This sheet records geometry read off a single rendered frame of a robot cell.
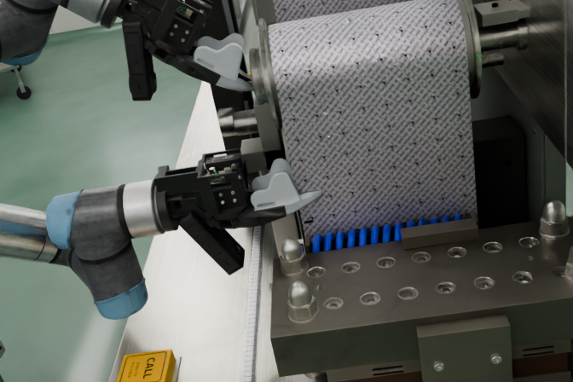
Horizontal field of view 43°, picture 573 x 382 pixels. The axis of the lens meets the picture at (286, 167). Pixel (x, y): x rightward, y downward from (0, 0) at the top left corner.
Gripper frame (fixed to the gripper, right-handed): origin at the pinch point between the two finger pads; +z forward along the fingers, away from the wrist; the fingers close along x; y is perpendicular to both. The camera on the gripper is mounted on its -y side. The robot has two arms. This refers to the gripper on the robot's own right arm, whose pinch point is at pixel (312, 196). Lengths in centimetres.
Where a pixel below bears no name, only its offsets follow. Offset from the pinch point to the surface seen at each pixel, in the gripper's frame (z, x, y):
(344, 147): 5.2, -0.3, 6.7
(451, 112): 19.1, -0.3, 9.1
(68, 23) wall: -223, 556, -97
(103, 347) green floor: -88, 111, -109
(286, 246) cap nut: -4.0, -7.8, -2.2
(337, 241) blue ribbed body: 2.3, -3.4, -5.4
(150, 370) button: -24.9, -10.6, -16.6
